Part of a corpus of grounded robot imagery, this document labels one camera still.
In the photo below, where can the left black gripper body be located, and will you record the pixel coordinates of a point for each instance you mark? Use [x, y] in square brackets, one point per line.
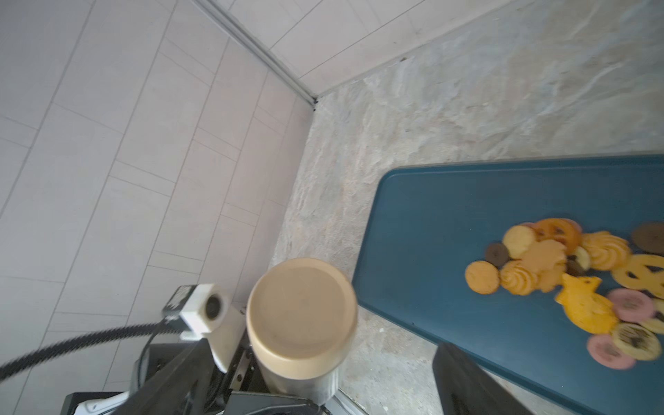
[242, 388]

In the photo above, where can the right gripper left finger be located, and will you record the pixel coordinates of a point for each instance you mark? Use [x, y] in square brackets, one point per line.
[188, 375]

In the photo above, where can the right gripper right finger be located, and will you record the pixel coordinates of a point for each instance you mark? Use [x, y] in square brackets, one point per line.
[464, 388]

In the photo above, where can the clear jar with beige lid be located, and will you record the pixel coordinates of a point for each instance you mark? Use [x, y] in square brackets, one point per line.
[302, 317]

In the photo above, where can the cookies pile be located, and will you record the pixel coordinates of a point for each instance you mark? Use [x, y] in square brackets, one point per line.
[610, 287]

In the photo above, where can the teal plastic tray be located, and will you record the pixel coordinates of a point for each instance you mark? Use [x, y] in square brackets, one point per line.
[428, 223]

